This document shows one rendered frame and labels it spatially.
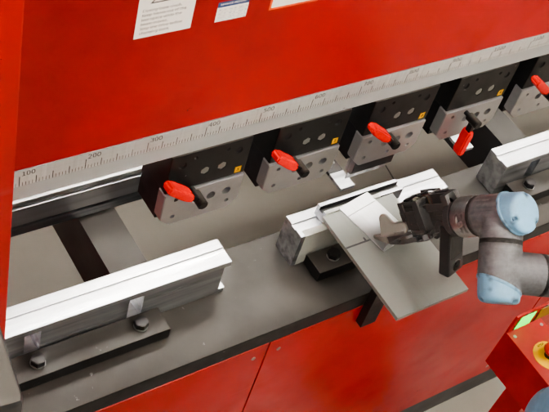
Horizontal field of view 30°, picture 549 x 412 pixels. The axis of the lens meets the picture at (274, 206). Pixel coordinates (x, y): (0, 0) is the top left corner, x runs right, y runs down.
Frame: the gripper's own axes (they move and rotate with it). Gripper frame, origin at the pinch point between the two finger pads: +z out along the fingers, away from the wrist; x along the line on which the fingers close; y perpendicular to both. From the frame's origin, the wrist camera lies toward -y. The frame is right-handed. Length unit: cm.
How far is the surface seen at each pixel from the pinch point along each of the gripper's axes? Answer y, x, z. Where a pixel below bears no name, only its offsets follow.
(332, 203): 8.8, 4.3, 8.9
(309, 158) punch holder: 22.9, 21.3, -11.2
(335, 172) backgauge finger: 13.5, -1.5, 11.7
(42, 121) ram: 46, 71, -24
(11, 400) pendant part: 34, 112, -95
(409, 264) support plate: -6.1, 1.8, -4.2
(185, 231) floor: -6, -29, 127
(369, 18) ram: 43, 19, -34
